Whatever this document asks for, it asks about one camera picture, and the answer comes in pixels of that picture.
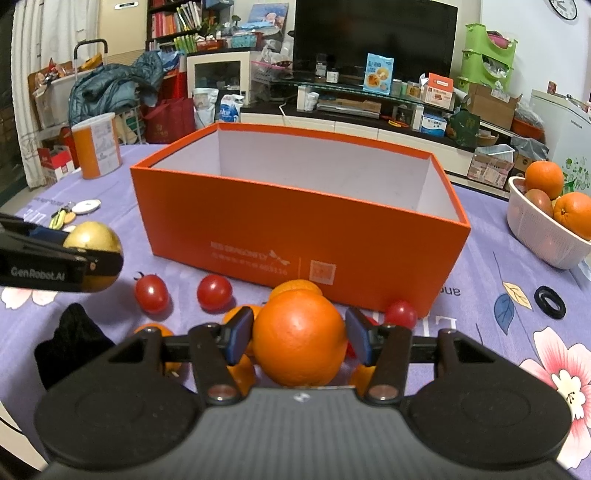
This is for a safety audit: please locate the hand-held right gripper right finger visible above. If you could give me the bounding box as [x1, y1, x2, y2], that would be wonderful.
[344, 307, 502, 407]

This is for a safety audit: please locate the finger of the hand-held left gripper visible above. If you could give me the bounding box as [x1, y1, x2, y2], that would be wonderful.
[0, 231, 124, 292]
[0, 212, 70, 247]

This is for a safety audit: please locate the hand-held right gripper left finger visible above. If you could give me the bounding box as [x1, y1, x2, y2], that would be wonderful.
[99, 305, 256, 407]

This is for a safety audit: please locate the small mandarin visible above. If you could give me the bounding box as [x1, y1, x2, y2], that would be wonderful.
[222, 305, 263, 326]
[134, 323, 175, 340]
[348, 362, 379, 393]
[269, 279, 324, 301]
[226, 342, 257, 398]

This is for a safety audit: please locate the yellow apple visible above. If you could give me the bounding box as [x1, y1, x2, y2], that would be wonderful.
[63, 222, 123, 292]

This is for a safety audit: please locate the large orange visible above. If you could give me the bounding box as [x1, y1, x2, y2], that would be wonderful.
[252, 292, 348, 387]

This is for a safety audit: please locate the red apple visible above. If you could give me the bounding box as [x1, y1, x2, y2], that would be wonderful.
[524, 188, 554, 217]
[134, 272, 171, 315]

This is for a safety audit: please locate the orange cardboard box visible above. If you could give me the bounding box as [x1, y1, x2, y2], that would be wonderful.
[130, 122, 472, 319]

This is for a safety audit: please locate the bunch of keys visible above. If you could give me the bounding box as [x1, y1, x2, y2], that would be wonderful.
[48, 208, 77, 230]

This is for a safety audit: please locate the cherry tomato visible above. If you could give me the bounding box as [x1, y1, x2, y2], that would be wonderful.
[384, 300, 419, 329]
[197, 274, 234, 312]

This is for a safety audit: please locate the red and white box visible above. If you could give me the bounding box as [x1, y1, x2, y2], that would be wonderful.
[37, 145, 75, 188]

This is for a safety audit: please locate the black cloth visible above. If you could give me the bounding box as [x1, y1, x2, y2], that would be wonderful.
[34, 303, 116, 391]

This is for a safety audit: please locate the orange and white can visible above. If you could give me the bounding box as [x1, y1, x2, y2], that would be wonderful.
[71, 112, 123, 180]

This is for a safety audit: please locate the purple floral tablecloth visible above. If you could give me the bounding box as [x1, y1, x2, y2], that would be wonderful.
[0, 143, 591, 480]

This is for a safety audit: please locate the white storage bin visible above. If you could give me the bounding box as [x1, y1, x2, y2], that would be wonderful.
[34, 69, 93, 127]

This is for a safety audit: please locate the blue-grey jacket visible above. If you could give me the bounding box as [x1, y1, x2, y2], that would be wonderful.
[69, 51, 164, 127]

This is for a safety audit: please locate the red shopping bag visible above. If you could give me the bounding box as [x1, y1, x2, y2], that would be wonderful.
[141, 97, 197, 145]

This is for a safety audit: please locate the white curtain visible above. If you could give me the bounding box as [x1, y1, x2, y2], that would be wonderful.
[11, 0, 79, 190]

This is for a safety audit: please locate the white pouch bag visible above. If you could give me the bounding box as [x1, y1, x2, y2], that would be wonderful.
[191, 88, 219, 130]

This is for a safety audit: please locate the white plastic basket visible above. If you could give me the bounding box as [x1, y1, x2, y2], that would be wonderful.
[508, 176, 591, 270]

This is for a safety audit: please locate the pink printed carton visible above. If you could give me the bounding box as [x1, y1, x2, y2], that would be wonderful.
[467, 152, 514, 188]

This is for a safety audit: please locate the blue and white box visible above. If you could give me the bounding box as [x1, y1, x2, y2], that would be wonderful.
[421, 113, 448, 138]

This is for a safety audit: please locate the white and blue bag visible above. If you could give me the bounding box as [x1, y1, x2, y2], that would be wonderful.
[217, 93, 244, 124]

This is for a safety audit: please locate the dark green bag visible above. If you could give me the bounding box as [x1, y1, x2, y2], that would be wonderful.
[449, 111, 482, 148]

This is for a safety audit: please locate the dark bookshelf with books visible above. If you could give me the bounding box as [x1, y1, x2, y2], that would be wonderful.
[147, 0, 241, 54]

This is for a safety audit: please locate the orange in basket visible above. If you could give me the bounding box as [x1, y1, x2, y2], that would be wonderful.
[525, 160, 565, 200]
[553, 191, 591, 241]

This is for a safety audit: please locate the white cabinet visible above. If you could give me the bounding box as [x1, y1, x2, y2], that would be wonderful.
[186, 48, 252, 112]

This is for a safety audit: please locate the orange and white carton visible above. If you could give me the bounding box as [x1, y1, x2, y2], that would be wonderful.
[422, 73, 454, 110]

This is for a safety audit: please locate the blue snack bag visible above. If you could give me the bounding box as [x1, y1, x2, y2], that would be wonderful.
[362, 52, 394, 96]

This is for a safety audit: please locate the brown cardboard box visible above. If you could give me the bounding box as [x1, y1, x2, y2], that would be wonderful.
[466, 83, 522, 131]

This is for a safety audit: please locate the white fridge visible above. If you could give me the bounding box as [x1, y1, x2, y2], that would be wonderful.
[529, 88, 591, 199]

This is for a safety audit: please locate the black television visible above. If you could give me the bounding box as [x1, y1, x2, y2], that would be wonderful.
[293, 0, 459, 84]

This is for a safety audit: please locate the green plastic rack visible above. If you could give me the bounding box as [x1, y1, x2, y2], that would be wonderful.
[457, 23, 518, 95]

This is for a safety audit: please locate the blue picture book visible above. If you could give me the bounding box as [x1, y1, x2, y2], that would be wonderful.
[247, 2, 289, 33]

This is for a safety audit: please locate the black rubber ring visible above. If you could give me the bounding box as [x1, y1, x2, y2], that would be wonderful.
[534, 286, 566, 319]

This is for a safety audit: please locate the trolley handle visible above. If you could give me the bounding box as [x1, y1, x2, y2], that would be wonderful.
[74, 39, 109, 75]

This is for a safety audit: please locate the wall clock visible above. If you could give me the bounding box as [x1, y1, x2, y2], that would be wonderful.
[549, 0, 579, 20]

